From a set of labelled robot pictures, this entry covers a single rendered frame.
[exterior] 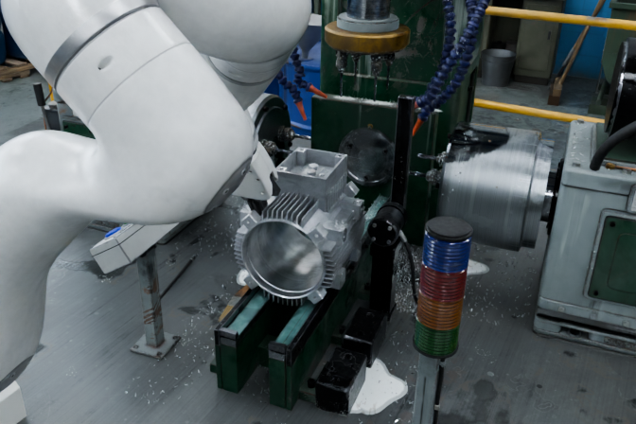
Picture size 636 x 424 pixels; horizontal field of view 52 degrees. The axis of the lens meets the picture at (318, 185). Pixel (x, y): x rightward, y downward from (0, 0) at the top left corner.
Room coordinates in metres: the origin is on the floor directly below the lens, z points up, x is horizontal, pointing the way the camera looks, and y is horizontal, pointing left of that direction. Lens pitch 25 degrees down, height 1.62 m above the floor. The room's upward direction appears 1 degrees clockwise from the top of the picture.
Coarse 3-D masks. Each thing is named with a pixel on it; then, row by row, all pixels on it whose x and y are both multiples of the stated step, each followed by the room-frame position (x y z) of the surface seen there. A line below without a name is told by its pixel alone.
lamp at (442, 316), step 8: (424, 296) 0.71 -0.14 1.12; (424, 304) 0.71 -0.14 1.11; (432, 304) 0.70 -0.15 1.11; (440, 304) 0.70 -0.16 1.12; (448, 304) 0.70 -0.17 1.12; (456, 304) 0.70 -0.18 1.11; (416, 312) 0.73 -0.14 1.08; (424, 312) 0.71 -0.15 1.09; (432, 312) 0.70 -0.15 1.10; (440, 312) 0.70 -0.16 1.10; (448, 312) 0.70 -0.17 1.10; (456, 312) 0.71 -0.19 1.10; (424, 320) 0.71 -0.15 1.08; (432, 320) 0.70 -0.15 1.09; (440, 320) 0.70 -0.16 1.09; (448, 320) 0.70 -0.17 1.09; (456, 320) 0.71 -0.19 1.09; (440, 328) 0.70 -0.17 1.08; (448, 328) 0.70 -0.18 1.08
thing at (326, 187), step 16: (288, 160) 1.11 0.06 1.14; (304, 160) 1.14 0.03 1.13; (320, 160) 1.15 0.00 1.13; (336, 160) 1.12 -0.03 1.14; (288, 176) 1.05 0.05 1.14; (304, 176) 1.03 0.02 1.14; (320, 176) 1.03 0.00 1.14; (336, 176) 1.07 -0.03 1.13; (288, 192) 1.05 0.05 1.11; (304, 192) 1.03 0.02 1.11; (320, 192) 1.02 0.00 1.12; (336, 192) 1.07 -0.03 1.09; (320, 208) 1.02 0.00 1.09
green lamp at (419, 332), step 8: (416, 320) 0.73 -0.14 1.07; (416, 328) 0.72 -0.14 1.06; (424, 328) 0.71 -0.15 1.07; (432, 328) 0.70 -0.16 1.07; (456, 328) 0.71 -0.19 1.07; (416, 336) 0.72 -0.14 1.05; (424, 336) 0.71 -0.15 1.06; (432, 336) 0.70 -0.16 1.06; (440, 336) 0.70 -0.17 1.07; (448, 336) 0.70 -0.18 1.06; (456, 336) 0.71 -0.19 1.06; (416, 344) 0.72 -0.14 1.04; (424, 344) 0.71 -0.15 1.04; (432, 344) 0.70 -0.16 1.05; (440, 344) 0.70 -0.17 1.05; (448, 344) 0.70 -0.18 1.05; (456, 344) 0.72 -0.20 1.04; (432, 352) 0.70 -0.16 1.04; (440, 352) 0.70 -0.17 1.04; (448, 352) 0.70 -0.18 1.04
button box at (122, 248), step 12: (132, 228) 0.95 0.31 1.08; (144, 228) 0.97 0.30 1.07; (156, 228) 0.99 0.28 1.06; (168, 228) 1.01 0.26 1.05; (108, 240) 0.92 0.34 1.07; (120, 240) 0.92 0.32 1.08; (132, 240) 0.93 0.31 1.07; (144, 240) 0.95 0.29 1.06; (156, 240) 0.97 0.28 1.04; (96, 252) 0.93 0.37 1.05; (108, 252) 0.92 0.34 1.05; (120, 252) 0.91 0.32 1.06; (132, 252) 0.92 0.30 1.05; (144, 252) 0.94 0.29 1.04; (108, 264) 0.92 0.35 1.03; (120, 264) 0.91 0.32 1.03
